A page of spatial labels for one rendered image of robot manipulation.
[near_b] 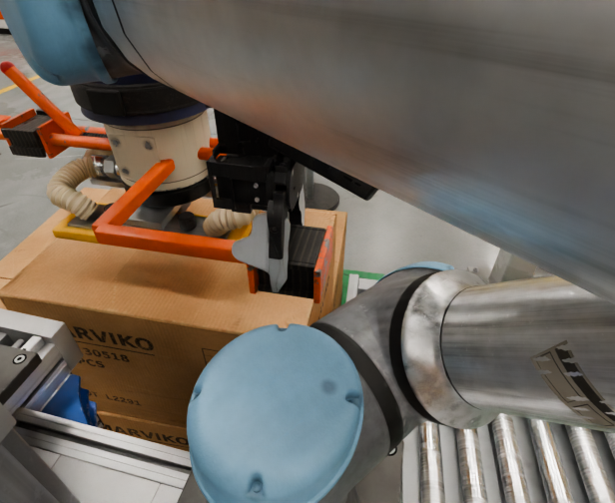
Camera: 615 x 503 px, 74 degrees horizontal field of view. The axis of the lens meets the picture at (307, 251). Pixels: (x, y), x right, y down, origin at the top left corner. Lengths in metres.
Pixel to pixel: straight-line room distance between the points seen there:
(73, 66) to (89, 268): 0.77
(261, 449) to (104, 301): 0.63
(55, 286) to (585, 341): 0.87
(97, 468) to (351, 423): 0.45
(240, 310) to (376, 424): 0.50
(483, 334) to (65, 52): 0.25
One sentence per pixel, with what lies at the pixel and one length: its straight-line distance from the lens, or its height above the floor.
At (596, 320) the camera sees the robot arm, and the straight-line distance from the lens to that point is 0.23.
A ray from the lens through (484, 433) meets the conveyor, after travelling 1.22.
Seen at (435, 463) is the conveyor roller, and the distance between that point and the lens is 1.08.
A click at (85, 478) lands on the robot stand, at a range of 0.66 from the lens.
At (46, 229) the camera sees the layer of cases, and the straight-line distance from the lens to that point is 1.92.
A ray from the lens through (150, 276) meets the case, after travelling 0.88.
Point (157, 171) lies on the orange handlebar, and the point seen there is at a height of 1.19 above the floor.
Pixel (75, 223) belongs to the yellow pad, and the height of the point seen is 1.08.
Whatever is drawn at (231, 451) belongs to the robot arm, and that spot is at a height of 1.26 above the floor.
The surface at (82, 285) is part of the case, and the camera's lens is 0.91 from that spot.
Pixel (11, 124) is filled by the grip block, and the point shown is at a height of 1.21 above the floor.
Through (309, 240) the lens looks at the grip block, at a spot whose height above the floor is 1.21.
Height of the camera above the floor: 1.50
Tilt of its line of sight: 39 degrees down
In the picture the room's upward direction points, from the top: straight up
